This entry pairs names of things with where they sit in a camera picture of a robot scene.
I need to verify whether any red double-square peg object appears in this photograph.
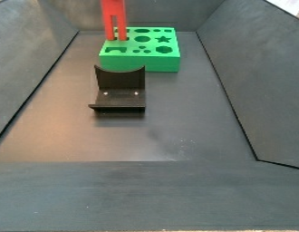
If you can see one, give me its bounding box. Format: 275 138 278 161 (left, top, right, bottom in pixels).
100 0 127 41

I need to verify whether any black curved holder stand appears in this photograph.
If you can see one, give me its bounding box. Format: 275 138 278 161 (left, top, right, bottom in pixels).
88 66 147 111

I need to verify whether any green shape-sorting board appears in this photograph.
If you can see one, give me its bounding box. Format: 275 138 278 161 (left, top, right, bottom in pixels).
99 27 180 73

